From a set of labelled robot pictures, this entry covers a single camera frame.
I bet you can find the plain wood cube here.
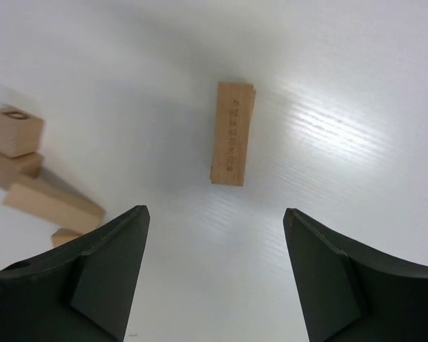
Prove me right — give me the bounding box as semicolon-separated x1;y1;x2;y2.
0;152;44;190

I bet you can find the plain long wood block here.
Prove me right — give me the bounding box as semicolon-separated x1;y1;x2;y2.
3;180;105;234

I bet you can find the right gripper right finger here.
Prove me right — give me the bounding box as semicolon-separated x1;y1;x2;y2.
283;209;428;341

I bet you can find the wood cube with letter D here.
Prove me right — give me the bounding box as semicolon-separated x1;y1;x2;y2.
0;107;44;157

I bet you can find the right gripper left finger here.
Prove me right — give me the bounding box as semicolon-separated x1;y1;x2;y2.
0;205;150;341

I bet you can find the lower long wood block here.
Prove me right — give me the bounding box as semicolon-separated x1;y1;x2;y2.
51;228;81;248

